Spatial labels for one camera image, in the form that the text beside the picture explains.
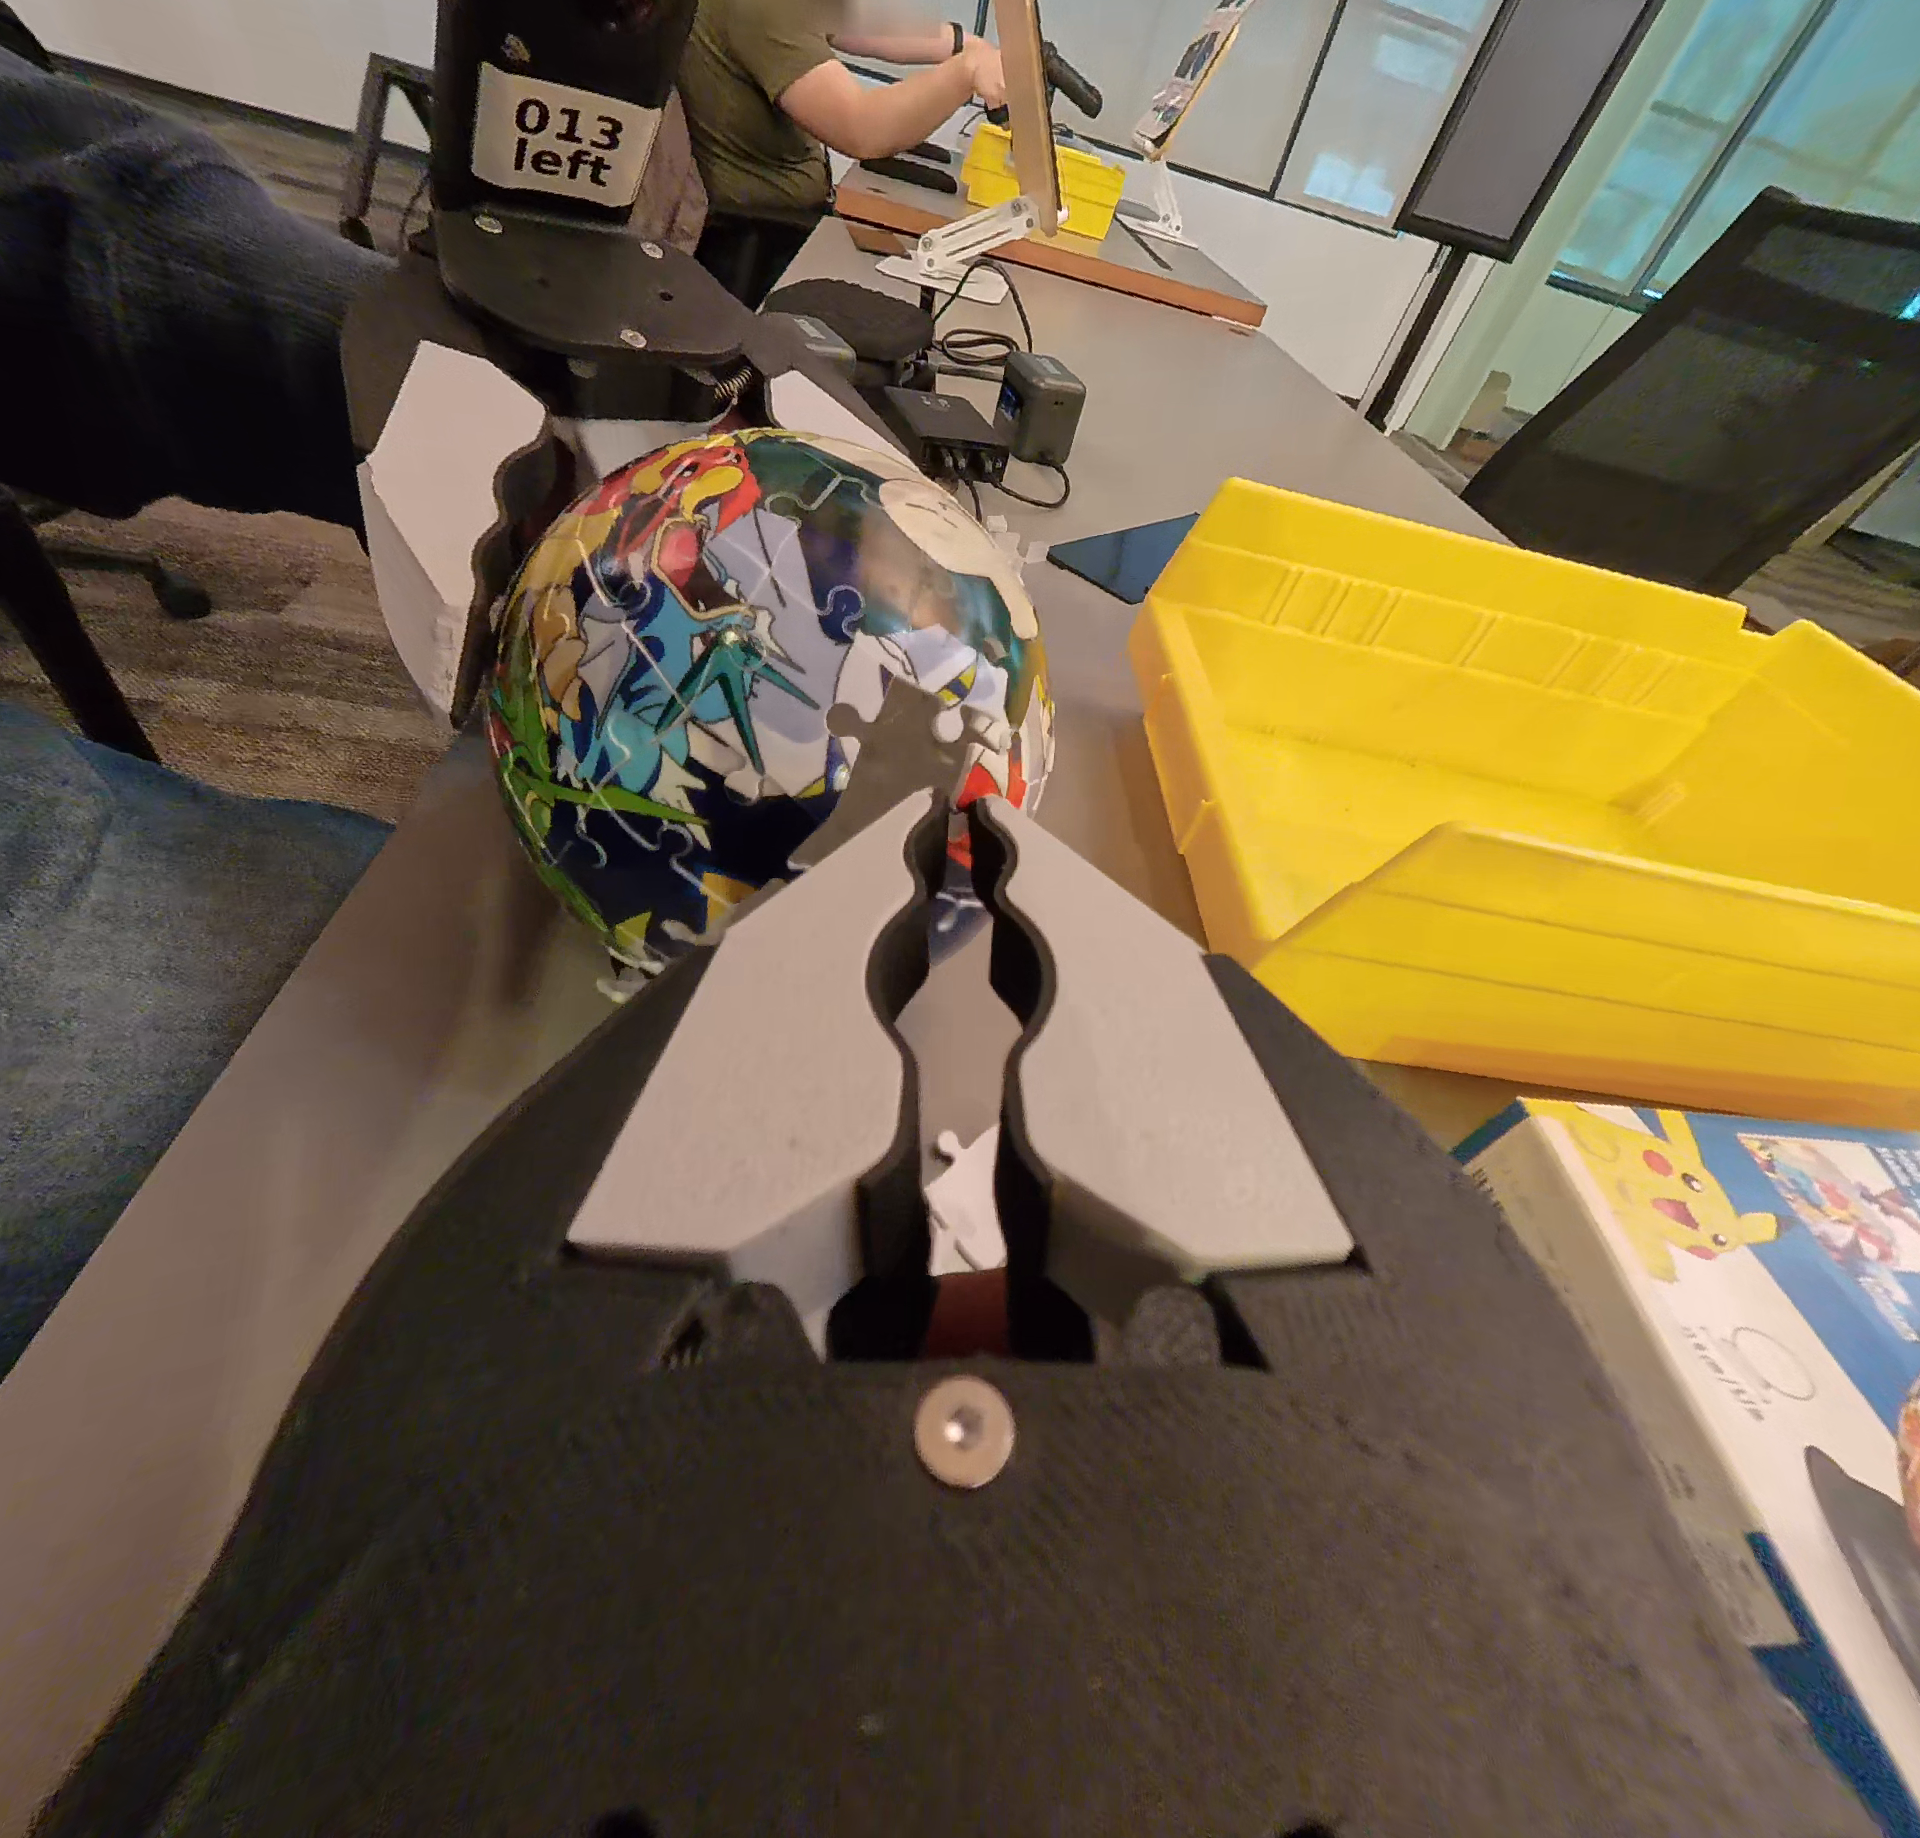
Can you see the person's left forearm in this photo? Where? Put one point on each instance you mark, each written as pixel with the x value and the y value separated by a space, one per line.
pixel 166 323

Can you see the printed board on stand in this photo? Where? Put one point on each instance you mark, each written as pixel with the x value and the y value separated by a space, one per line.
pixel 1222 34

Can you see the wooden edged table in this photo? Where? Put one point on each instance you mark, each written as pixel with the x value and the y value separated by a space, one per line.
pixel 1109 269

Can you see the black metal stool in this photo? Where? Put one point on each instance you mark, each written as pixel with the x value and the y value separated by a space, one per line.
pixel 383 125

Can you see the black chair base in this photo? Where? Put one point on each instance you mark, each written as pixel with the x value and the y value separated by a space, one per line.
pixel 93 621

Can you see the dark blue phone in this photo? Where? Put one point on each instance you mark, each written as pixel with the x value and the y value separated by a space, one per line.
pixel 1126 556

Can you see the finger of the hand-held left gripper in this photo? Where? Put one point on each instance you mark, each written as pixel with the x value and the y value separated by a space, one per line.
pixel 820 410
pixel 426 519

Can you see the black mesh office chair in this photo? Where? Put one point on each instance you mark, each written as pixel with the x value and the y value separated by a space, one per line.
pixel 1727 400

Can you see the black standing panel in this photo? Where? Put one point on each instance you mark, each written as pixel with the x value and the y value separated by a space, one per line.
pixel 1530 100

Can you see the white puzzle piece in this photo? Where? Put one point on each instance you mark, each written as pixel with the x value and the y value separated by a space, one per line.
pixel 960 1193

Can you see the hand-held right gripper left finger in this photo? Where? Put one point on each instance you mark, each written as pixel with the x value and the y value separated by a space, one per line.
pixel 719 1104

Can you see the black charger with display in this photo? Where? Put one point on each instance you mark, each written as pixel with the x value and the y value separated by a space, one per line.
pixel 1045 410

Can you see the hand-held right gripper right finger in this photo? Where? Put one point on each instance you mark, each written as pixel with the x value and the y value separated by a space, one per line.
pixel 1174 1118

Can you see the black power adapter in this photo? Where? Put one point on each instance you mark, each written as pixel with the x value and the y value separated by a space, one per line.
pixel 820 345

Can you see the colourful cartoon puzzle ball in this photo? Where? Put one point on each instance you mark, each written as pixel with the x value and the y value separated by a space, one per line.
pixel 707 700

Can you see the puzzle ball cardboard box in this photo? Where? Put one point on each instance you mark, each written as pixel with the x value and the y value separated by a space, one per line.
pixel 1679 1356

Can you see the large yellow plastic bin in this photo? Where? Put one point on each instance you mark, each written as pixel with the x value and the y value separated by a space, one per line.
pixel 1503 788

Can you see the small yellow plastic bin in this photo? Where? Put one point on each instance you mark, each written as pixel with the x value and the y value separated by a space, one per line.
pixel 1087 191

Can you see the upright wooden board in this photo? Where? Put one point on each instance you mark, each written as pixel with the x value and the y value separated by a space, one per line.
pixel 1027 67

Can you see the person's leg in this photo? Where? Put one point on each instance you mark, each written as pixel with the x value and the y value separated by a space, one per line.
pixel 138 996

